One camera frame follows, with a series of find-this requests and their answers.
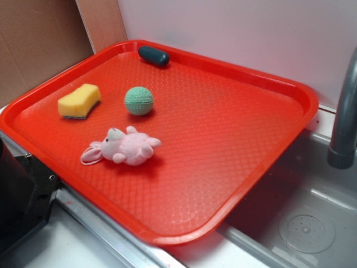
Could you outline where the green textured ball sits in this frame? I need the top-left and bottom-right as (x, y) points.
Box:
(124, 87), (154, 116)

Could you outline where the red plastic tray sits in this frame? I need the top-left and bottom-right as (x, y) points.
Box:
(1, 40), (319, 246)

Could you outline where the pink plush bunny toy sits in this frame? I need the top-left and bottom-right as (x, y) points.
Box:
(80, 126), (161, 166)

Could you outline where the dark teal capsule object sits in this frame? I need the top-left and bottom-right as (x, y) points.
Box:
(138, 46), (170, 67)

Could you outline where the yellow sponge with scourer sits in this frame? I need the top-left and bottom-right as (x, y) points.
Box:
(57, 84), (102, 119)

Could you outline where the grey toy sink basin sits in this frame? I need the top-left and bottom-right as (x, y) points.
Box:
(169, 131), (356, 267)

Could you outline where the grey toy faucet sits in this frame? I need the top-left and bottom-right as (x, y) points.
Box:
(327, 51), (356, 169)

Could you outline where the brown cardboard panel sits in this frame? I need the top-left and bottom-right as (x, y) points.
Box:
(1, 1), (127, 107)

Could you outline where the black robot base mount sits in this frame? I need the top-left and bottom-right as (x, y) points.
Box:
(1, 140), (59, 256)

